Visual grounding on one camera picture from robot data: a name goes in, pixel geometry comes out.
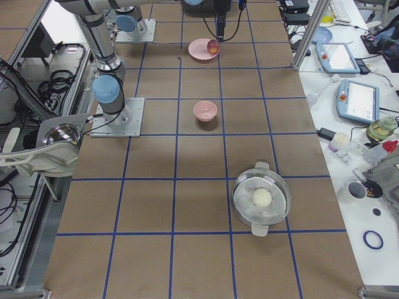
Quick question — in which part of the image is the red apple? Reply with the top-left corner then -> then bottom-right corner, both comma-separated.
206,39 -> 219,55

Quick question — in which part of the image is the pink bowl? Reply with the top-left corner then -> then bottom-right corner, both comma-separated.
193,100 -> 218,122

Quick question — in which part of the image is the pink plate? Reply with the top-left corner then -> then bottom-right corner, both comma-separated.
188,38 -> 219,61

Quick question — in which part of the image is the light blue plate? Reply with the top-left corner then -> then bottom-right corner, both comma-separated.
311,26 -> 333,44

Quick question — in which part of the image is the black small bowl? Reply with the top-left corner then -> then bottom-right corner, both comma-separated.
363,180 -> 383,198

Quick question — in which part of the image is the upper blue teach pendant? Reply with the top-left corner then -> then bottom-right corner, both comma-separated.
315,42 -> 360,74

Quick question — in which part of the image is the blue teach pendant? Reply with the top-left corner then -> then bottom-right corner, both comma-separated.
336,79 -> 380,124
315,42 -> 360,74

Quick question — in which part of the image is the black power adapter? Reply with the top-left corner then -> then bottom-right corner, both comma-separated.
317,128 -> 336,141

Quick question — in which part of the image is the lower blue teach pendant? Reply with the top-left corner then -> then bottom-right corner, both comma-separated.
336,79 -> 380,124

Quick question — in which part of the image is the white purple cup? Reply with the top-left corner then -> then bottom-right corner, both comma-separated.
328,133 -> 350,152

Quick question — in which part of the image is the steel steamer pot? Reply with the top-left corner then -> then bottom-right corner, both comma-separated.
231,161 -> 292,237

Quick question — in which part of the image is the white steamed bun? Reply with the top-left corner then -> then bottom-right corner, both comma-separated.
252,188 -> 272,207

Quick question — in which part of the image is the glass oil jar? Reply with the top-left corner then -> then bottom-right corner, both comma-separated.
366,116 -> 398,142

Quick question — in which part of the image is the grey cloth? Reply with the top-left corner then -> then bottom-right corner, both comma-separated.
363,150 -> 399,221

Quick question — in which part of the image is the aluminium frame post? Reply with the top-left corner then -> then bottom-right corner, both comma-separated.
292,0 -> 330,71

